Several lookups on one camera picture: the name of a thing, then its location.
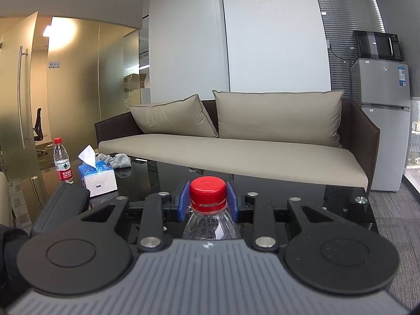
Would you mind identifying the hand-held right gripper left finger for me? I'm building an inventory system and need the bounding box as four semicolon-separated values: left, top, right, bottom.
80;180;191;253

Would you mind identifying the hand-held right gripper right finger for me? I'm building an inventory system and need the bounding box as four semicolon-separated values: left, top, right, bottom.
226;181;354;253

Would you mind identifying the red bottle cap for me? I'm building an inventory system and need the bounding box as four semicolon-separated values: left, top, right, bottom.
189;176;228;212

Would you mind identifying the clear plastic water bottle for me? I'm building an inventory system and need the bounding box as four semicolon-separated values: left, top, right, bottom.
182;207;243;241

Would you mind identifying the capped water bottle red label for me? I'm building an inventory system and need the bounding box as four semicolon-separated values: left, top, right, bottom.
53;137;75;184

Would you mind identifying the beige and brown sofa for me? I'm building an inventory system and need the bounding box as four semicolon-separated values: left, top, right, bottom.
94;90;381;195

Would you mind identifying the white and blue tissue box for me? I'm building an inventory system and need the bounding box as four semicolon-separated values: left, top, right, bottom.
78;144;118;198

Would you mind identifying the beige armchair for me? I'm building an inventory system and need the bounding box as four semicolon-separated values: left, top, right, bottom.
0;171;14;228

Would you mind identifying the grey cloth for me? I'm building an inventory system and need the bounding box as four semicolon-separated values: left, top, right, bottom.
95;153;132;170

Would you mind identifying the black office chair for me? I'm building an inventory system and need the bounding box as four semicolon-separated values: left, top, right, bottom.
33;108;48;154

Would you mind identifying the beige sofa cushion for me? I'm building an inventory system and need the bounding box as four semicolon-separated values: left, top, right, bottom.
213;90;344;148
130;94;220;138

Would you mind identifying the frosted glass door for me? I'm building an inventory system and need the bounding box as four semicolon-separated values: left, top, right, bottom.
0;11;50;182

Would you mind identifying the cardboard box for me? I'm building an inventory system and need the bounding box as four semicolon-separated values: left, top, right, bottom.
124;73;148;92

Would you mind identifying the silver fridge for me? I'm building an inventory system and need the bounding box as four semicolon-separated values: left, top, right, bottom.
350;58;411;192

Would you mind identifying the glass window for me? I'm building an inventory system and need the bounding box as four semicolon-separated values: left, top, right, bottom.
403;97;420;201

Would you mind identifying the black microwave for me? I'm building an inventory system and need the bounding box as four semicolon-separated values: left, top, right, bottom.
352;30;401;61

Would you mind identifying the black wall cable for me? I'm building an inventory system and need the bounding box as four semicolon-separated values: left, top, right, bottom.
329;42;354;64

